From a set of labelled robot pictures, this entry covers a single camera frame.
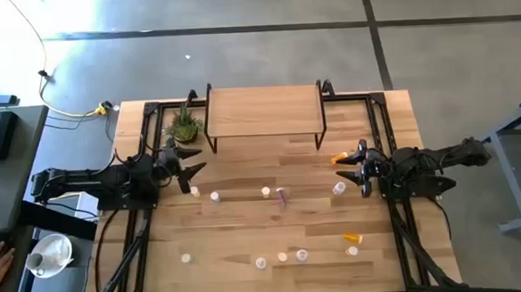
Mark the clear pill bottle white cap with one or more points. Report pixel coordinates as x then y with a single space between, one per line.
339 188
261 263
301 254

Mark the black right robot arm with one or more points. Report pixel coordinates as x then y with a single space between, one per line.
444 154

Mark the blue pill bottle pink pills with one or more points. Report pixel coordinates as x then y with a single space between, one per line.
282 196

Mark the gray desk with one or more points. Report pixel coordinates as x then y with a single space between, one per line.
17 185

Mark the white box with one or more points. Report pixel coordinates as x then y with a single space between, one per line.
85 203

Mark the black aluminium table frame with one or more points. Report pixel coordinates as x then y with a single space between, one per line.
352 97

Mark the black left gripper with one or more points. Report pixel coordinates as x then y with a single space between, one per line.
168 162

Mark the blue pill bottle white cap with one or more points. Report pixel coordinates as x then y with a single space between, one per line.
186 258
214 196

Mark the small white disc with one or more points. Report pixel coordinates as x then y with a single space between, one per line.
116 107

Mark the green succulent in dark pot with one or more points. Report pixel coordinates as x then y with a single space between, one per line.
183 127

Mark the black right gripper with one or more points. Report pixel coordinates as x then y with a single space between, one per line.
373 168

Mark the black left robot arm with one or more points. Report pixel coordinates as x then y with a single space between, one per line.
88 175

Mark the black flat panel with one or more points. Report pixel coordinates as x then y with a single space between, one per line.
54 221

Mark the orange pill bottle white cap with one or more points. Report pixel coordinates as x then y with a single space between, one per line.
353 237
339 157
282 256

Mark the wooden shelf black metal legs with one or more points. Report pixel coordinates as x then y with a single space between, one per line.
263 114

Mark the gray metal cart frame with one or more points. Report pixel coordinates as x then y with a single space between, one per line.
514 186

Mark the gray side cart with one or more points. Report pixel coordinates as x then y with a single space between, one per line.
58 290

